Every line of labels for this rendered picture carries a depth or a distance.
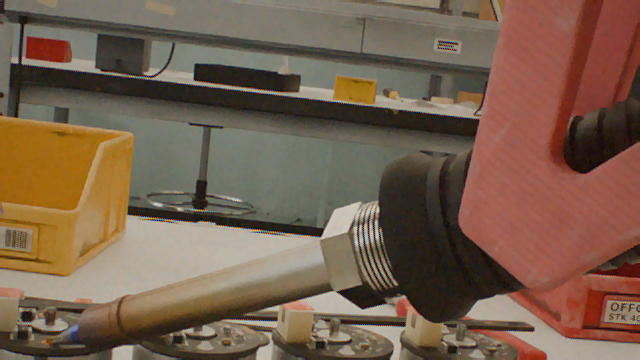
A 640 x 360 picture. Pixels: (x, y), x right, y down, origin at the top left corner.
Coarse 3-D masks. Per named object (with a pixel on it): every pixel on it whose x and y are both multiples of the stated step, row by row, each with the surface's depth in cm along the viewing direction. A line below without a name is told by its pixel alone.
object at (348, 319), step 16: (32, 304) 21; (48, 304) 21; (64, 304) 21; (80, 304) 22; (96, 304) 22; (256, 320) 22; (272, 320) 23; (352, 320) 23; (368, 320) 23; (384, 320) 23; (400, 320) 23; (464, 320) 24; (480, 320) 24; (496, 320) 25
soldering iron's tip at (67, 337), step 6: (66, 330) 18; (72, 330) 18; (60, 336) 19; (66, 336) 18; (72, 336) 18; (78, 336) 18; (54, 342) 19; (60, 342) 19; (66, 342) 18; (72, 342) 18; (78, 342) 18
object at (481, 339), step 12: (468, 336) 23; (480, 336) 23; (492, 336) 23; (408, 348) 22; (420, 348) 21; (432, 348) 22; (444, 348) 21; (456, 348) 21; (480, 348) 22; (492, 348) 22; (504, 348) 22
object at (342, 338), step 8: (320, 336) 21; (328, 336) 21; (336, 336) 21; (344, 336) 21; (272, 344) 21; (336, 344) 21; (344, 344) 21; (272, 352) 21; (280, 352) 21; (288, 352) 21
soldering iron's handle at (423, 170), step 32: (576, 128) 14; (608, 128) 13; (416, 160) 15; (448, 160) 15; (576, 160) 13; (384, 192) 14; (416, 192) 14; (448, 192) 14; (384, 224) 14; (416, 224) 14; (448, 224) 14; (416, 256) 14; (448, 256) 14; (480, 256) 14; (416, 288) 14; (448, 288) 14; (480, 288) 14; (512, 288) 14; (448, 320) 15
